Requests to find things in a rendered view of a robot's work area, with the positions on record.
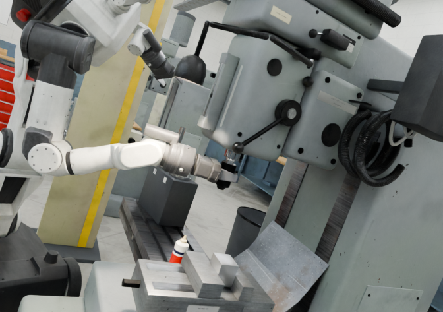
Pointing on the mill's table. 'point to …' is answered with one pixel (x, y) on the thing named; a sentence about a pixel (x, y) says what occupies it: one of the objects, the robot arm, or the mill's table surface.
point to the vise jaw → (202, 275)
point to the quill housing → (258, 95)
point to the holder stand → (167, 196)
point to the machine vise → (148, 287)
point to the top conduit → (365, 1)
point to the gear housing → (290, 20)
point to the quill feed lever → (287, 117)
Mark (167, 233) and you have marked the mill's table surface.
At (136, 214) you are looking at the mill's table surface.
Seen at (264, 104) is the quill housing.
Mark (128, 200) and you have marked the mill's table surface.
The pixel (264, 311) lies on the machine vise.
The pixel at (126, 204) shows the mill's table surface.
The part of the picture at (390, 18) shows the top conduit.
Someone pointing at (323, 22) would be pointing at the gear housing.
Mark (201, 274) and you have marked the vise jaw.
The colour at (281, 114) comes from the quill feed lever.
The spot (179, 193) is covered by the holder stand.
